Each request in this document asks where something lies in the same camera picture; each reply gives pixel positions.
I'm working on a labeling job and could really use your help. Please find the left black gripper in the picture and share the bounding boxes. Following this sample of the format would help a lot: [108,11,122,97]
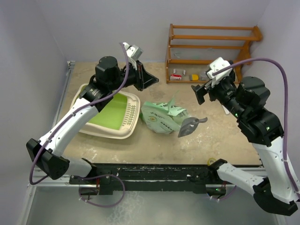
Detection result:
[109,60,159,92]

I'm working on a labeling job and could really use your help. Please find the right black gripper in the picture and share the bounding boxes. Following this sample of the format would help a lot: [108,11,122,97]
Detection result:
[191,73,246,119]

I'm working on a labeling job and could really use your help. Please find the silver metal scoop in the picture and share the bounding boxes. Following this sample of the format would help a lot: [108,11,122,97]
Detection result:
[178,117,208,138]

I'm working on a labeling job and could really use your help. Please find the green cat litter bag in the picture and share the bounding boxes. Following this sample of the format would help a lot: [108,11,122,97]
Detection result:
[140,95,190,134]

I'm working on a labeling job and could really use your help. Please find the white bag clip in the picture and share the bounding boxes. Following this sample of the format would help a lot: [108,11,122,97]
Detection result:
[222,106,230,115]

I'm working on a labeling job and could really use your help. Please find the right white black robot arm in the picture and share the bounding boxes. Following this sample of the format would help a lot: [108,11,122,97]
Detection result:
[192,75,300,216]

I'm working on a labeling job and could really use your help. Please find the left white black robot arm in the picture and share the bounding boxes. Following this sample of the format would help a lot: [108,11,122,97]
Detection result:
[26,56,159,184]

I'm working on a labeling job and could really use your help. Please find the red white small box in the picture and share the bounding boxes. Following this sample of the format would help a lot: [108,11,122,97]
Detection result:
[170,74,182,81]

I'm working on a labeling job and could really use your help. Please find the beige litter box green liner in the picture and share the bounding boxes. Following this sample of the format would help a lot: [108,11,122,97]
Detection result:
[79,91,141,139]

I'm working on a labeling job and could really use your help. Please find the yellow grey tape measure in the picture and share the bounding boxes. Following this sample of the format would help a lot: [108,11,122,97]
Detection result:
[189,74,199,82]

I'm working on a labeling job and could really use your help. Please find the clear plastic cup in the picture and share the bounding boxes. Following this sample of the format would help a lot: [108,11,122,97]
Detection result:
[199,73,208,82]

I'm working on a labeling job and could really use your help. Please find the wooden shoe rack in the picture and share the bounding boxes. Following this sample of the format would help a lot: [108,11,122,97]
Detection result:
[165,24,263,83]

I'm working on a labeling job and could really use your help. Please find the yellow tape roll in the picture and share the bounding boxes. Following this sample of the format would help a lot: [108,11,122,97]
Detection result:
[207,158,216,165]

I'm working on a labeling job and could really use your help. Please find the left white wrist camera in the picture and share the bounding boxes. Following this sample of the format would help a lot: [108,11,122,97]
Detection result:
[122,42,143,70]

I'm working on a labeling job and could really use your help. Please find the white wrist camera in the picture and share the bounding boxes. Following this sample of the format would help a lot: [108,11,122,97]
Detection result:
[205,57,232,88]
[122,42,143,70]

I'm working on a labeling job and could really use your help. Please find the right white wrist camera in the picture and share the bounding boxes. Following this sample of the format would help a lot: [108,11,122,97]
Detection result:
[205,57,232,88]

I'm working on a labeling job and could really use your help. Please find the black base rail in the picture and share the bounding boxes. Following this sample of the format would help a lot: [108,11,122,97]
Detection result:
[69,164,230,198]

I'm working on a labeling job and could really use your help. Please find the aluminium frame rail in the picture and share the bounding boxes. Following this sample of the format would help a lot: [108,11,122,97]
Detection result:
[27,173,82,188]

